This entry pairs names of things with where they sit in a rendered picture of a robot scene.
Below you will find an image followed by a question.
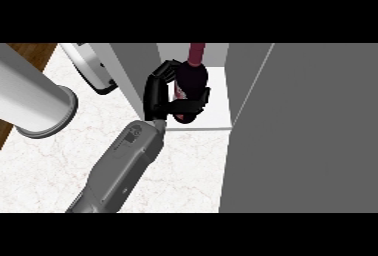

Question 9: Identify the dark grey cabinet door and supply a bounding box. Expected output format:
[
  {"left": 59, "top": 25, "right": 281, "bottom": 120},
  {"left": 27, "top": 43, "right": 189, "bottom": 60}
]
[{"left": 217, "top": 43, "right": 378, "bottom": 214}]

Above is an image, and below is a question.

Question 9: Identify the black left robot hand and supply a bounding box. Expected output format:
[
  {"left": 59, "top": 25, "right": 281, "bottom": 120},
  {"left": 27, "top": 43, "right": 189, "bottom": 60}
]
[{"left": 142, "top": 59, "right": 213, "bottom": 122}]

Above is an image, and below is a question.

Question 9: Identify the white cabinet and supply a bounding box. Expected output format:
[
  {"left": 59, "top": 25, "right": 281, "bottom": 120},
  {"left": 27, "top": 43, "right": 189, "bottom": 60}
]
[{"left": 87, "top": 43, "right": 275, "bottom": 132}]

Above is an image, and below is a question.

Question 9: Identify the dark wine bottle red neck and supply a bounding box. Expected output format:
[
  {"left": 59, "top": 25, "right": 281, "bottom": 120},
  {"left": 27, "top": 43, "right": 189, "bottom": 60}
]
[{"left": 173, "top": 43, "right": 211, "bottom": 125}]

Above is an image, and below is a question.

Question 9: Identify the white cylinder with grey rim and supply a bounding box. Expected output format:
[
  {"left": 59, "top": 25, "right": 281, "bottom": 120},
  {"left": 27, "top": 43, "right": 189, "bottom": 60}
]
[{"left": 0, "top": 43, "right": 80, "bottom": 140}]

